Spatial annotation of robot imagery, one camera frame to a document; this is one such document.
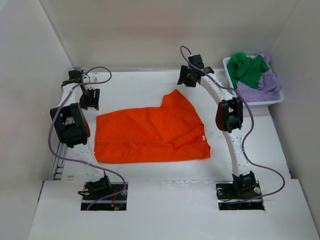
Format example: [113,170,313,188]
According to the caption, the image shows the orange t-shirt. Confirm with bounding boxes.
[94,89,211,164]

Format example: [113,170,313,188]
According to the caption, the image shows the lavender t-shirt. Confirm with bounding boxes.
[236,53,281,102]

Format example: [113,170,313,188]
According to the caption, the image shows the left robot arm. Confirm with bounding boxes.
[49,69,113,201]

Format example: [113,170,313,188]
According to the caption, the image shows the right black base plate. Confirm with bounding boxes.
[216,181,265,211]

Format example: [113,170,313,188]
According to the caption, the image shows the aluminium rail left edge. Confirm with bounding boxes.
[48,66,87,181]

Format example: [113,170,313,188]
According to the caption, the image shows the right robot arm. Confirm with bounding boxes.
[177,54,258,203]

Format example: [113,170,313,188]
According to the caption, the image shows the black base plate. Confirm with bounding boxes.
[78,182,128,212]
[216,181,265,211]

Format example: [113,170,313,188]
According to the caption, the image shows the green t-shirt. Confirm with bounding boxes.
[226,52,270,90]

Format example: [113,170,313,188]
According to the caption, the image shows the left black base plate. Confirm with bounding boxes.
[78,182,128,212]

